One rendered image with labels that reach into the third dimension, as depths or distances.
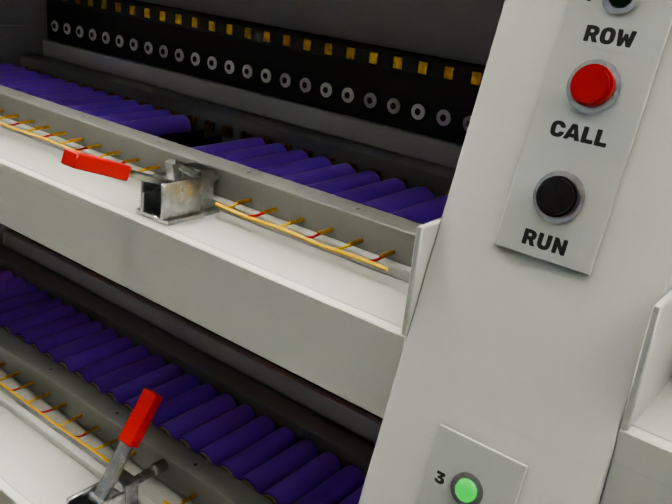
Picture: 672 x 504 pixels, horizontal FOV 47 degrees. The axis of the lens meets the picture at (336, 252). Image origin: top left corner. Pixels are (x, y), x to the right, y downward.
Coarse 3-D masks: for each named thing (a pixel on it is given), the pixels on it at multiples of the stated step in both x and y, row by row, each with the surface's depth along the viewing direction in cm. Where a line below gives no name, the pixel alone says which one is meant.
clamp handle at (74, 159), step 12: (72, 156) 39; (84, 156) 39; (96, 156) 40; (84, 168) 39; (96, 168) 39; (108, 168) 40; (120, 168) 41; (168, 168) 44; (144, 180) 42; (156, 180) 43; (168, 180) 44
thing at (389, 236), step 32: (0, 96) 60; (32, 96) 60; (64, 128) 56; (96, 128) 53; (128, 128) 54; (128, 160) 51; (160, 160) 50; (192, 160) 48; (224, 160) 48; (224, 192) 47; (256, 192) 45; (288, 192) 44; (320, 192) 44; (288, 224) 42; (320, 224) 43; (352, 224) 41; (384, 224) 40; (416, 224) 40; (352, 256) 40; (384, 256) 39
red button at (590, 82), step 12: (576, 72) 29; (588, 72) 29; (600, 72) 29; (576, 84) 29; (588, 84) 29; (600, 84) 29; (612, 84) 29; (576, 96) 29; (588, 96) 29; (600, 96) 29
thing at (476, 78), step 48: (48, 0) 77; (96, 0) 72; (96, 48) 74; (192, 48) 66; (240, 48) 63; (288, 48) 59; (336, 48) 57; (384, 48) 54; (288, 96) 61; (336, 96) 58; (384, 96) 55; (432, 96) 53
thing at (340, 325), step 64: (128, 64) 71; (0, 128) 60; (320, 128) 59; (384, 128) 55; (0, 192) 52; (64, 192) 48; (128, 192) 48; (128, 256) 45; (192, 256) 41; (256, 256) 40; (320, 256) 41; (192, 320) 43; (256, 320) 39; (320, 320) 37; (384, 320) 35; (320, 384) 38; (384, 384) 35
